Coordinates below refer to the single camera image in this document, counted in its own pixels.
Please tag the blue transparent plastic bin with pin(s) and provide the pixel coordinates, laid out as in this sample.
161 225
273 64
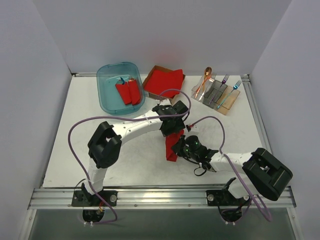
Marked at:
110 75

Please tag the aluminium front rail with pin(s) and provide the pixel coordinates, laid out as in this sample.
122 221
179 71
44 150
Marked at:
190 197

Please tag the blue metallic fork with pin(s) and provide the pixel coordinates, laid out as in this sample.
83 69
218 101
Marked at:
235 87

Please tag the rolled red napkin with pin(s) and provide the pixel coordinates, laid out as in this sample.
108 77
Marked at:
124 92
134 91

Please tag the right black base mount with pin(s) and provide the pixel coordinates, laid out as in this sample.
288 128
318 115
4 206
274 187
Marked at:
223 198

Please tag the red napkin stack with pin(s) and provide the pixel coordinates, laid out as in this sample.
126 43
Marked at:
160 81

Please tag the clear acrylic utensil holder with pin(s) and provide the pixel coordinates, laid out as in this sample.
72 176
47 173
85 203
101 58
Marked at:
203 97

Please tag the red paper napkin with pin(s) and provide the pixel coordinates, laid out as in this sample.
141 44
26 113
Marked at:
170 141

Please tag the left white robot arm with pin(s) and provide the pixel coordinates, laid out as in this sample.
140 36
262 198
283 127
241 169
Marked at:
106 142

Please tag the copper metallic spoon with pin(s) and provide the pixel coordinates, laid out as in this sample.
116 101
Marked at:
207 75

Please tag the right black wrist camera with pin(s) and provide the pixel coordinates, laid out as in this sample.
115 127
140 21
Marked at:
194 146

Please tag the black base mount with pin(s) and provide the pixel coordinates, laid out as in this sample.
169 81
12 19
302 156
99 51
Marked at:
223 198
84 199

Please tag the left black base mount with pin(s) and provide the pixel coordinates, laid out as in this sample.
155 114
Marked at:
84 199

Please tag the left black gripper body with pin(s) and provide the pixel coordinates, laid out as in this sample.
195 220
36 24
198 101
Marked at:
171 128

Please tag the right rolled red napkin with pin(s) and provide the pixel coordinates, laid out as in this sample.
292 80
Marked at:
134 91

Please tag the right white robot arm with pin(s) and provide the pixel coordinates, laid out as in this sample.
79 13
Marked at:
268 176

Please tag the silver fork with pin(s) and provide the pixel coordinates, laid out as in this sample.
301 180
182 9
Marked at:
209 80

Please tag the purple metallic fork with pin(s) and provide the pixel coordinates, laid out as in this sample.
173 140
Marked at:
218 89

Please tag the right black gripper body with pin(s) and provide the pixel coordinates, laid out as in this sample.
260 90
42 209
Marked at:
179 147

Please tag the left rolled red napkin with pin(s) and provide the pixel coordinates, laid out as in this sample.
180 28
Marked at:
124 92

